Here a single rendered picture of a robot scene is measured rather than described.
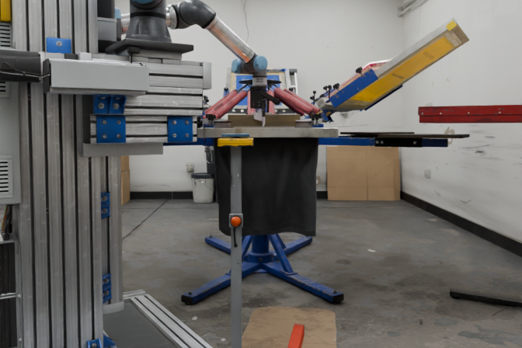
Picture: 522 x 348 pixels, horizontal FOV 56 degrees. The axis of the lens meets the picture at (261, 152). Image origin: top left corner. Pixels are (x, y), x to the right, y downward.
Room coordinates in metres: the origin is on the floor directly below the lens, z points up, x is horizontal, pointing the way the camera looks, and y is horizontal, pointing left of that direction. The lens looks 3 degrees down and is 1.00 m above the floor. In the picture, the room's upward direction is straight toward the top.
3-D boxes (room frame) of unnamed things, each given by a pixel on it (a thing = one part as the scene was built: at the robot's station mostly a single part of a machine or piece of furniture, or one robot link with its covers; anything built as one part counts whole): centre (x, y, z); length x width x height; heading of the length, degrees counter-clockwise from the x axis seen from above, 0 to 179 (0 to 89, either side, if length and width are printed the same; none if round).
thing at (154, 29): (1.63, 0.37, 1.31); 0.15 x 0.15 x 0.10
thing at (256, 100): (2.61, 0.01, 1.15); 0.09 x 0.08 x 0.12; 91
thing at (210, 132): (2.40, -0.02, 0.97); 0.79 x 0.58 x 0.04; 1
